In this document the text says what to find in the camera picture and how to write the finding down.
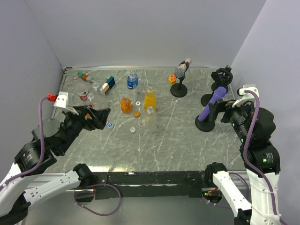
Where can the purple microphone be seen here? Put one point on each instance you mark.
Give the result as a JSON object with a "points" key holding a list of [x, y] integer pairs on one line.
{"points": [[211, 99]]}

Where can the small orange juice bottle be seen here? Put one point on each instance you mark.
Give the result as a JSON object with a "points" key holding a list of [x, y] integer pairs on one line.
{"points": [[125, 105]]}

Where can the tall yellow juice bottle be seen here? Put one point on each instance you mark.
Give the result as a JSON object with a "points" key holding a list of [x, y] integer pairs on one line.
{"points": [[150, 99]]}

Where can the black round holder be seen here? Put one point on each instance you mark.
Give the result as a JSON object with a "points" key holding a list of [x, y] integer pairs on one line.
{"points": [[222, 77]]}

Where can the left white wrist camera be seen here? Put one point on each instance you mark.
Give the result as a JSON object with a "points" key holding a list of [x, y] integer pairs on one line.
{"points": [[63, 101]]}

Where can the clear small cup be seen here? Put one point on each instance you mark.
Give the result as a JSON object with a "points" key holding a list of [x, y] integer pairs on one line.
{"points": [[90, 97], [95, 86]]}

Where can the red label clear bottle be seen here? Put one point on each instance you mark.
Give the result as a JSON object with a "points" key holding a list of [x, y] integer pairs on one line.
{"points": [[82, 91]]}

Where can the colourful block stack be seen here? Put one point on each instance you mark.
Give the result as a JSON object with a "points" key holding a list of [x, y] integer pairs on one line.
{"points": [[85, 77]]}

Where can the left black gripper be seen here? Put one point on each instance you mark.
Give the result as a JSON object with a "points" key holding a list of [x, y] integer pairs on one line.
{"points": [[99, 118]]}

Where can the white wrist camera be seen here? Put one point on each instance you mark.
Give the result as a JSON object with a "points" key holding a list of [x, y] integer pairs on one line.
{"points": [[245, 97], [63, 101]]}

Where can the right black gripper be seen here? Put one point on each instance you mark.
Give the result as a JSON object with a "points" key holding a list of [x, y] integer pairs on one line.
{"points": [[223, 105]]}

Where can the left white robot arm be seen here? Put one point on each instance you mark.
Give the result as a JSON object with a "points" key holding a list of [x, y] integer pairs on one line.
{"points": [[50, 139]]}

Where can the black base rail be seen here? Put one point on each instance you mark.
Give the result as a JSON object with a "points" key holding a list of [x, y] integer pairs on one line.
{"points": [[150, 184]]}

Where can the blue label water bottle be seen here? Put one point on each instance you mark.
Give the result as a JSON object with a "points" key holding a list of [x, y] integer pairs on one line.
{"points": [[132, 81]]}

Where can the yellow toy brick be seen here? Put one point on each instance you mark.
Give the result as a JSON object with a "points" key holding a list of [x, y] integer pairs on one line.
{"points": [[172, 79]]}

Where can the pink glitter microphone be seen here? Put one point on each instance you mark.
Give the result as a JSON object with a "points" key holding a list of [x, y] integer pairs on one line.
{"points": [[180, 70]]}

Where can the blue and wood block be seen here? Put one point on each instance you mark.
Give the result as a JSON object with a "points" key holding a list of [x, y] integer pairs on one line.
{"points": [[108, 85]]}

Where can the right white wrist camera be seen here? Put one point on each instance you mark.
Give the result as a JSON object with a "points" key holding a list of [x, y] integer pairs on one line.
{"points": [[245, 97]]}

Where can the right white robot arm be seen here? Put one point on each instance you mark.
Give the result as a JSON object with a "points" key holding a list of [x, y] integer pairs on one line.
{"points": [[254, 126]]}

